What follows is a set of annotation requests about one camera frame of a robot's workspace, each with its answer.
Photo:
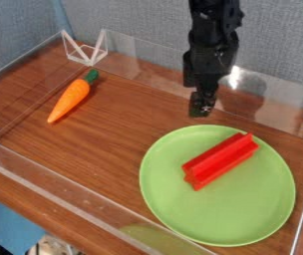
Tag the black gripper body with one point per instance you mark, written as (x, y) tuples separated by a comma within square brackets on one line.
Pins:
[(207, 64)]

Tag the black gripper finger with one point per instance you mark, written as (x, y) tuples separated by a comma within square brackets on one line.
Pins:
[(200, 104)]

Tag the red rectangular block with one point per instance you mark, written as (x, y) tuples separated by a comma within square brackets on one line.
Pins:
[(211, 164)]

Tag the green round plate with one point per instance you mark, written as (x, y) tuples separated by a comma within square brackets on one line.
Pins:
[(235, 211)]

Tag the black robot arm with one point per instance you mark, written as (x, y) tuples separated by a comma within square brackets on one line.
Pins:
[(215, 18)]

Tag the orange toy carrot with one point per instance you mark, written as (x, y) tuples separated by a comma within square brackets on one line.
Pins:
[(72, 96)]

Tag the clear acrylic enclosure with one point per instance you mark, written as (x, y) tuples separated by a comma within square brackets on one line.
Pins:
[(69, 174)]

